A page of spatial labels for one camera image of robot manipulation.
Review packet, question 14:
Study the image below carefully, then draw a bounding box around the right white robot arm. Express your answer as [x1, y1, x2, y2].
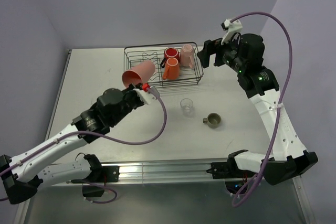
[197, 34, 318, 185]

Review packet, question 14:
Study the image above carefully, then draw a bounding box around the salmon plastic tumbler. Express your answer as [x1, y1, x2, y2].
[122, 60, 155, 88]

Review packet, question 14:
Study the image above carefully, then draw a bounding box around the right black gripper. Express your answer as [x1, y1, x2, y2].
[196, 32, 246, 73]

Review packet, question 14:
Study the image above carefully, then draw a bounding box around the orange mug white inside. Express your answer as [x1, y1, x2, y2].
[162, 58, 180, 80]

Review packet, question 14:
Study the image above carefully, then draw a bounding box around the black wire dish rack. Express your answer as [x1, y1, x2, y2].
[123, 41, 204, 88]

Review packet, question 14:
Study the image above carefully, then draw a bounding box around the aluminium frame rail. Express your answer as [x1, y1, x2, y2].
[25, 155, 301, 188]

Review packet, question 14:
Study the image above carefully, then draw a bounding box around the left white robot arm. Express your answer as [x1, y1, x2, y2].
[1, 84, 155, 205]

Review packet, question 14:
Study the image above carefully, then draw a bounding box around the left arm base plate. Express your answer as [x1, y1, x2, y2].
[92, 165, 120, 184]

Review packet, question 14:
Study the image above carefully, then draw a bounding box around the pink ceramic mug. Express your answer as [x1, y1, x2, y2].
[180, 44, 195, 69]

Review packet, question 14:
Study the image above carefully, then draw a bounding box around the small grey-green cup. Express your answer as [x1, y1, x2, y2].
[203, 113, 222, 129]

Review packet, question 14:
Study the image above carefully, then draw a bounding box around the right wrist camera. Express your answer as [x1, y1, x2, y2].
[221, 19, 243, 45]

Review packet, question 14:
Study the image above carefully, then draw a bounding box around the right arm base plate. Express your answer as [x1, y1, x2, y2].
[206, 162, 255, 179]

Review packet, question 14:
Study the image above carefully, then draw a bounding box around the clear glass centre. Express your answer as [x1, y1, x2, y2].
[180, 98, 194, 115]

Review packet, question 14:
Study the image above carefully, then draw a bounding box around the red ceramic mug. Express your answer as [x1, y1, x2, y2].
[160, 47, 180, 68]

